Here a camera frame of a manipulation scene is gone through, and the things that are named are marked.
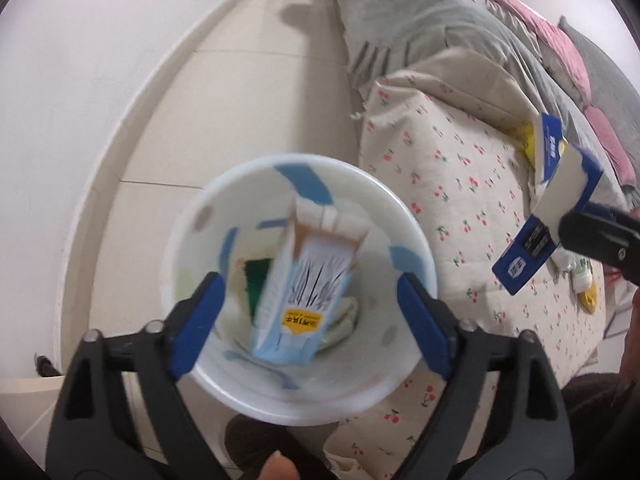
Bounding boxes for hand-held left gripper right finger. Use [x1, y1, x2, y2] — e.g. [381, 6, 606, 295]
[397, 271, 576, 480]

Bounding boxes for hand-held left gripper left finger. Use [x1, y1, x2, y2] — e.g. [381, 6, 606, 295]
[44, 271, 227, 480]

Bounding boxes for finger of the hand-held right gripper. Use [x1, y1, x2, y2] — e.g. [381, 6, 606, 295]
[557, 202, 640, 286]

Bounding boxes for blue and white box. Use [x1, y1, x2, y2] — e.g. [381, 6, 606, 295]
[491, 112, 605, 295]

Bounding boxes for light blue carton box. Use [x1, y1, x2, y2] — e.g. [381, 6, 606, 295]
[250, 195, 372, 365]

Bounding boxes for white plastic waste bin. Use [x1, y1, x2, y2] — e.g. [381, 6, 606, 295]
[161, 152, 438, 427]

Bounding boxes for person's left hand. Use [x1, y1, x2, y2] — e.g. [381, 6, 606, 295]
[260, 451, 298, 480]

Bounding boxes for white and yellow bottle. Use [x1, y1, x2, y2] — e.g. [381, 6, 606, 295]
[555, 250, 598, 311]

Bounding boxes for green packet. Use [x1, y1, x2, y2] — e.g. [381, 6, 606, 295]
[243, 257, 273, 318]

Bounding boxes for white crumpled paper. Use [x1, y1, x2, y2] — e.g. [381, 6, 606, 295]
[320, 296, 361, 352]

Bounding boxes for person's left leg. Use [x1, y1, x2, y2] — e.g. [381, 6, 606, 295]
[224, 416, 341, 480]

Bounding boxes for person's leg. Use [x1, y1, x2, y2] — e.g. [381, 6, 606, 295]
[560, 372, 640, 480]
[224, 416, 341, 480]

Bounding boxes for cherry print bed sheet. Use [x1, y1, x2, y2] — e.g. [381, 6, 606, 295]
[325, 67, 616, 480]

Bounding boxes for black furniture wheel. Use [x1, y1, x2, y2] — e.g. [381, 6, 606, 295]
[34, 354, 63, 378]

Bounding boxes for person's right leg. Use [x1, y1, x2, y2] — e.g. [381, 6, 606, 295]
[560, 372, 640, 480]

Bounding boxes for grey pillow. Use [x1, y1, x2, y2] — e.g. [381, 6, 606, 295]
[557, 15, 636, 111]

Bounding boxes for beige bed cover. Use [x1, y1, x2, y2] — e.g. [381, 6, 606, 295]
[400, 52, 543, 133]

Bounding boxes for grey duvet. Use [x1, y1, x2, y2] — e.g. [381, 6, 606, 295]
[334, 0, 631, 201]

